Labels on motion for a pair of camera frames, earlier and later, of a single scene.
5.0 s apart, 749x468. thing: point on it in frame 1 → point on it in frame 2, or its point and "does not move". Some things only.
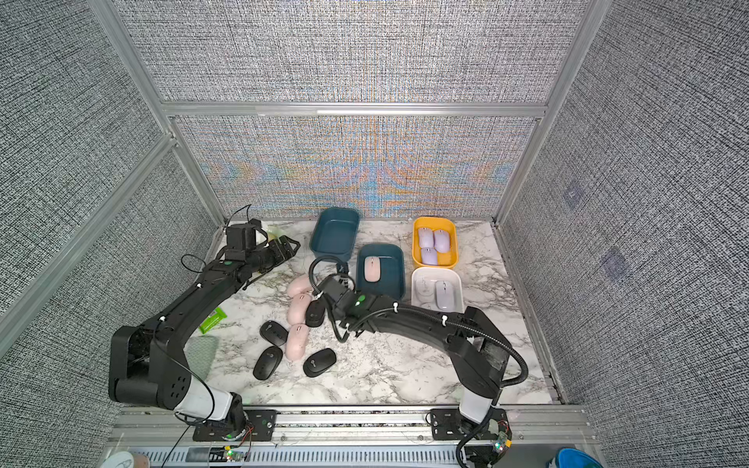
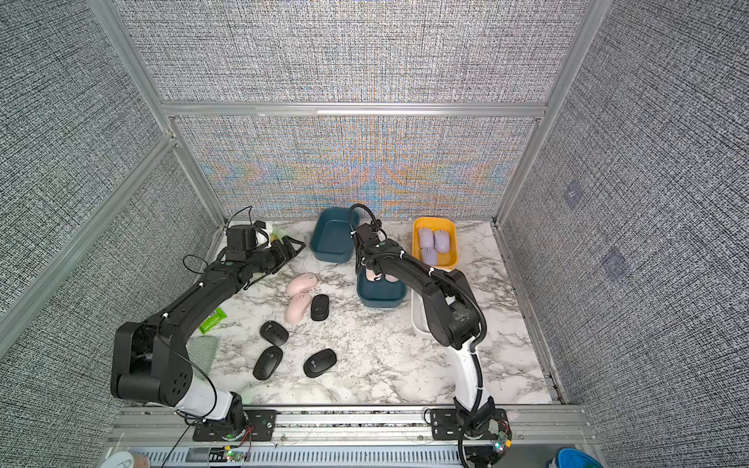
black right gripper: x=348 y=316 → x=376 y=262
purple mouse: x=442 y=241 does not move
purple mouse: x=429 y=255 does not move
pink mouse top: x=300 y=284 does not move
